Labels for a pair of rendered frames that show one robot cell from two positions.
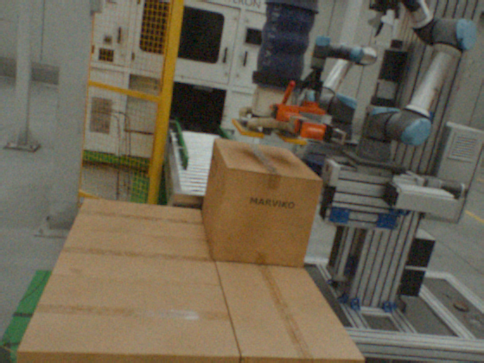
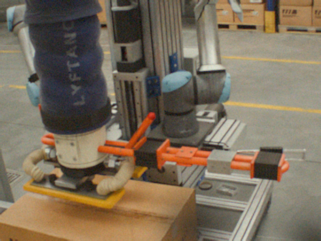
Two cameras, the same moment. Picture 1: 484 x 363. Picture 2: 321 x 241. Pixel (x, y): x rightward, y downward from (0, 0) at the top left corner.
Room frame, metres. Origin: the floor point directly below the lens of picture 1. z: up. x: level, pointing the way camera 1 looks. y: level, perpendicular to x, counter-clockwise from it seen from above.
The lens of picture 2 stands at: (1.04, 0.83, 1.79)
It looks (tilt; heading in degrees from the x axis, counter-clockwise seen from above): 23 degrees down; 306
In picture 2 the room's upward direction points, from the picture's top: 5 degrees counter-clockwise
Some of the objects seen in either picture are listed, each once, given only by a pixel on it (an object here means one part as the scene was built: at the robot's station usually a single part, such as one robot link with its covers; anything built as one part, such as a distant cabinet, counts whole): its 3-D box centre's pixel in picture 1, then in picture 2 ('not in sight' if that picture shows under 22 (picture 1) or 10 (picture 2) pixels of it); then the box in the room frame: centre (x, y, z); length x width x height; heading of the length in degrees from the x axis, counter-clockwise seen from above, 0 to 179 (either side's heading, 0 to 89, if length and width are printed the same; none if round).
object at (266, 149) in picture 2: (321, 129); (252, 154); (1.51, -0.23, 1.18); 0.31 x 0.03 x 0.05; 24
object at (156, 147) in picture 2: (285, 113); (151, 152); (1.78, -0.12, 1.18); 0.10 x 0.08 x 0.06; 102
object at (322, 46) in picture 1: (321, 47); not in sight; (2.36, -0.27, 1.48); 0.09 x 0.08 x 0.11; 152
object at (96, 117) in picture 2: (277, 79); (76, 109); (2.03, -0.07, 1.30); 0.23 x 0.23 x 0.04
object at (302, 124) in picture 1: (308, 129); (267, 166); (1.44, -0.18, 1.18); 0.08 x 0.07 x 0.05; 12
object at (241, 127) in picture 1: (247, 124); (71, 185); (2.01, 0.03, 1.08); 0.34 x 0.10 x 0.05; 12
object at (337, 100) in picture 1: (343, 107); not in sight; (2.46, -0.47, 1.20); 0.13 x 0.12 x 0.14; 62
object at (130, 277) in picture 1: (183, 301); not in sight; (1.66, 0.15, 0.34); 1.20 x 1.00 x 0.40; 14
